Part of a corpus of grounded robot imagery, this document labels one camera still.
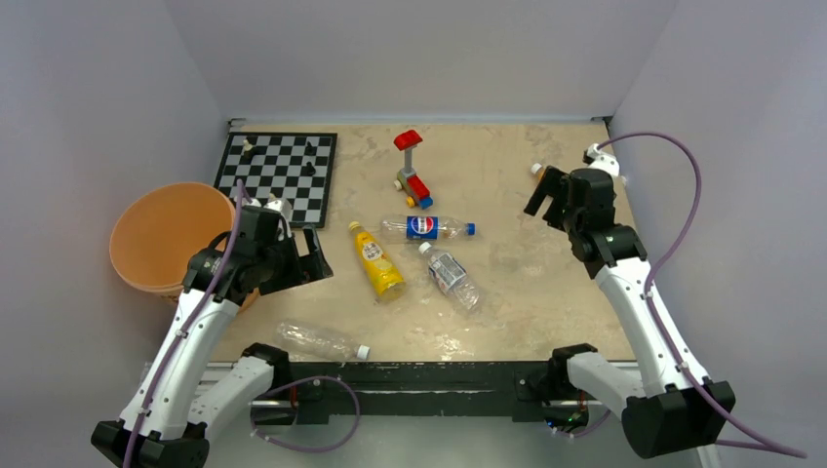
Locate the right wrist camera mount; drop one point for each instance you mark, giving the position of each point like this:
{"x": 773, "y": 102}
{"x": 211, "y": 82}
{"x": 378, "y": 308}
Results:
{"x": 598, "y": 159}

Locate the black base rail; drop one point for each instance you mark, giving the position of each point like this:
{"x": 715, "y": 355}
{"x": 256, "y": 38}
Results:
{"x": 520, "y": 390}

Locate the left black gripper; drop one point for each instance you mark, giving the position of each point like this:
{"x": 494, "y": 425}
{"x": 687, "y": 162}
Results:
{"x": 305, "y": 268}

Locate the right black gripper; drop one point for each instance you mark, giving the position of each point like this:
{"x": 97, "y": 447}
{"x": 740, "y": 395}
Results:
{"x": 550, "y": 184}

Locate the pepsi plastic bottle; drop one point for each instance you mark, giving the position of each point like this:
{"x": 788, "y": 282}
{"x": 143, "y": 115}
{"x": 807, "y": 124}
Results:
{"x": 426, "y": 228}

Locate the black chess piece middle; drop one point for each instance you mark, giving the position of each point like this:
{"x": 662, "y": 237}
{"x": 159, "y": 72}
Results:
{"x": 309, "y": 169}

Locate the toy brick car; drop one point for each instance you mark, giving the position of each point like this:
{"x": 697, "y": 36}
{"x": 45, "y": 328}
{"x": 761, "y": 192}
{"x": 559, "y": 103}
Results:
{"x": 418, "y": 195}

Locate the clear water bottle white label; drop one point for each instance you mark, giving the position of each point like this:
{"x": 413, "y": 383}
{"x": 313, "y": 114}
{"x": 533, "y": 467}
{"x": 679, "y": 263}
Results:
{"x": 451, "y": 277}

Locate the orange drink bottle blue label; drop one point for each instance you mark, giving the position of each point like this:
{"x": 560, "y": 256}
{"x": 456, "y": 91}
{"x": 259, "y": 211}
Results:
{"x": 538, "y": 170}

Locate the black chess piece back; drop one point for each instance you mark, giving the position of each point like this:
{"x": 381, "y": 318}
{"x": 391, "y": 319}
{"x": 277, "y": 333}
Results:
{"x": 310, "y": 149}

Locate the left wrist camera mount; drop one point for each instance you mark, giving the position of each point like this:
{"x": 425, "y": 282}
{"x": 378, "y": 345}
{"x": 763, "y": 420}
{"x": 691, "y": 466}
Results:
{"x": 268, "y": 222}

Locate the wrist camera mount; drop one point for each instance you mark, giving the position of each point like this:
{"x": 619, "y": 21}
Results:
{"x": 268, "y": 222}
{"x": 598, "y": 159}

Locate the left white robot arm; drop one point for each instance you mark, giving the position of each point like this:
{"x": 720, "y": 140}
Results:
{"x": 166, "y": 424}

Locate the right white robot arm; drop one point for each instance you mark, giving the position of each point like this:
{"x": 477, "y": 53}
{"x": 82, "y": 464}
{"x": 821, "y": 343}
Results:
{"x": 673, "y": 405}

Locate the yellow juice bottle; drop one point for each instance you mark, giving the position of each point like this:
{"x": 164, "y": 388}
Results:
{"x": 385, "y": 278}

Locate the orange plastic bin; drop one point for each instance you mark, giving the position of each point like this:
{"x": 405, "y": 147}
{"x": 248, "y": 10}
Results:
{"x": 153, "y": 240}

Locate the clear crushed bottle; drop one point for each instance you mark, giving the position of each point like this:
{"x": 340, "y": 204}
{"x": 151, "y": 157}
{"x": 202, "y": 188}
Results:
{"x": 320, "y": 342}

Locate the black white chessboard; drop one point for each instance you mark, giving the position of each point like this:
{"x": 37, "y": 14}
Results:
{"x": 276, "y": 167}

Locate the black chess piece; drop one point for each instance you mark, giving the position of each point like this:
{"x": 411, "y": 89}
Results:
{"x": 310, "y": 149}
{"x": 309, "y": 169}

